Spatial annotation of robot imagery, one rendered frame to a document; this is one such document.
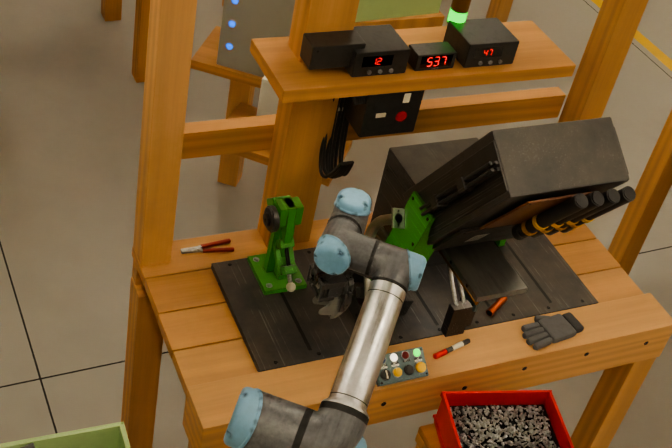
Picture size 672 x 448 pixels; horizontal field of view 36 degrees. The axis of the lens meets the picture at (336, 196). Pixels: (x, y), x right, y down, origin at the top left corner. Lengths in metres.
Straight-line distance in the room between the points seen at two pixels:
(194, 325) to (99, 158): 2.07
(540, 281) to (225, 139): 1.07
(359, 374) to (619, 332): 1.38
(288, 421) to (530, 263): 1.54
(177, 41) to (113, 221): 2.02
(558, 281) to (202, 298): 1.10
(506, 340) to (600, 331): 0.31
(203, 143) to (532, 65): 0.94
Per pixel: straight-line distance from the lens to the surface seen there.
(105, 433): 2.56
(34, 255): 4.35
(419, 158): 3.01
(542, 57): 3.05
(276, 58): 2.74
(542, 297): 3.22
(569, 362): 3.16
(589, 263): 3.44
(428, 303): 3.06
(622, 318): 3.27
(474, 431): 2.82
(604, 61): 3.32
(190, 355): 2.81
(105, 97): 5.24
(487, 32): 2.93
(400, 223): 2.84
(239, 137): 2.94
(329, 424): 1.95
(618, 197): 2.63
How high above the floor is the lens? 2.97
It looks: 38 degrees down
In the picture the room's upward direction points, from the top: 13 degrees clockwise
